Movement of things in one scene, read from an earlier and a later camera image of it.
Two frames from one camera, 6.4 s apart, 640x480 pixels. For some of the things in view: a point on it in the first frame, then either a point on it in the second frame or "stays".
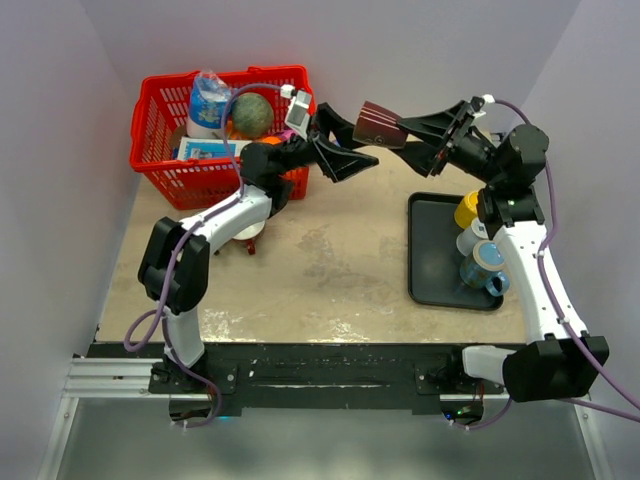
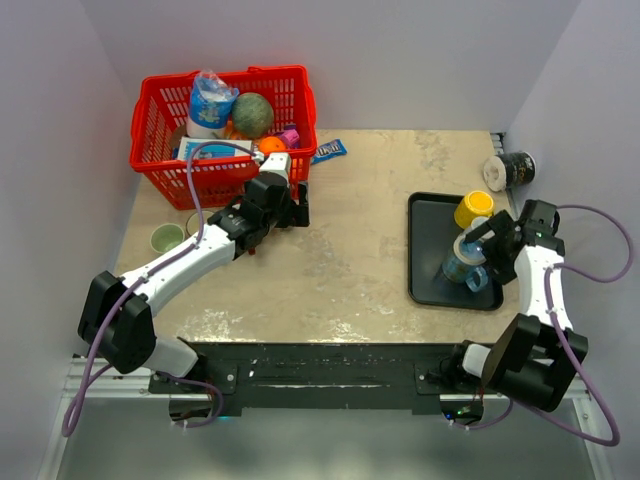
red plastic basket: x=160 y=114 stays
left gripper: x=336 y=164 to x=296 y=214
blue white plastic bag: x=209 y=98 stays
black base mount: x=376 y=376 stays
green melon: x=252 y=115 stays
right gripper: x=423 y=156 to x=502 y=224
